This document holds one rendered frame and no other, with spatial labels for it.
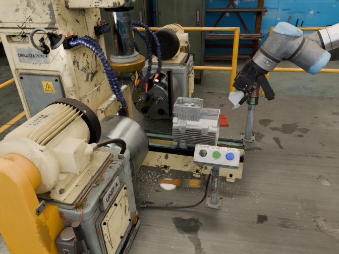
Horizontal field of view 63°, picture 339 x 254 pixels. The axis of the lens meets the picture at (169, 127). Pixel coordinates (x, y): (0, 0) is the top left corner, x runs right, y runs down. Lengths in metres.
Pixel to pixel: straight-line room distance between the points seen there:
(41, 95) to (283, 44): 1.02
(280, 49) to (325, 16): 5.48
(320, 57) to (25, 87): 1.19
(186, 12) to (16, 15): 3.29
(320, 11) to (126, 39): 5.53
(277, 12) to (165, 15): 2.69
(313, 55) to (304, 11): 5.33
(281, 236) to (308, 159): 0.55
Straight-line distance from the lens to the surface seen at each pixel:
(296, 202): 1.34
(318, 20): 6.52
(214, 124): 1.23
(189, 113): 1.25
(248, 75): 1.13
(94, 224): 0.82
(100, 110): 1.28
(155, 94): 1.55
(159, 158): 1.40
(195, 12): 4.34
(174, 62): 1.75
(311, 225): 1.27
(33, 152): 0.70
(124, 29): 1.23
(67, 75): 1.25
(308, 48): 1.09
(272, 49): 1.08
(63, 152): 0.72
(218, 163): 1.06
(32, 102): 1.42
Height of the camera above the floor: 1.68
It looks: 30 degrees down
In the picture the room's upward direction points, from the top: 2 degrees counter-clockwise
